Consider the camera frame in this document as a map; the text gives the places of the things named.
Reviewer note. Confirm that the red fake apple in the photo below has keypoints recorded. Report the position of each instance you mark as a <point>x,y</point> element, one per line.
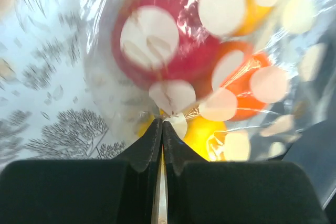
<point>161,40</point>

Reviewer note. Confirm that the floral table mat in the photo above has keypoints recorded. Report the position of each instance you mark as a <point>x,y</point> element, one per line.
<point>46,107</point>

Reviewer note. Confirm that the clear zip top bag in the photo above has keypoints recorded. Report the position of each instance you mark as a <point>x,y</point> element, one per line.
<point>296,35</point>

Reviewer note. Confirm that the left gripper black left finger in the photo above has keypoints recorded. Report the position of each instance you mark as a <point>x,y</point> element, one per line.
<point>123,189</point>

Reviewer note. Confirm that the fake lemon yellow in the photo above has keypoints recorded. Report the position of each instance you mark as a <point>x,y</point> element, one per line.
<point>223,18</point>

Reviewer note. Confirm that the yellow fake bell pepper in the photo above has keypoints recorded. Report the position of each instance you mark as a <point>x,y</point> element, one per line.
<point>211,140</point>

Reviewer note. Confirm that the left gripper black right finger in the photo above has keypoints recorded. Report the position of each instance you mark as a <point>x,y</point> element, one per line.
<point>199,191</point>

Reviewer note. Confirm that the fake orange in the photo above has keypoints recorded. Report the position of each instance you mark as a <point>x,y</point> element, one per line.
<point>236,63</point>

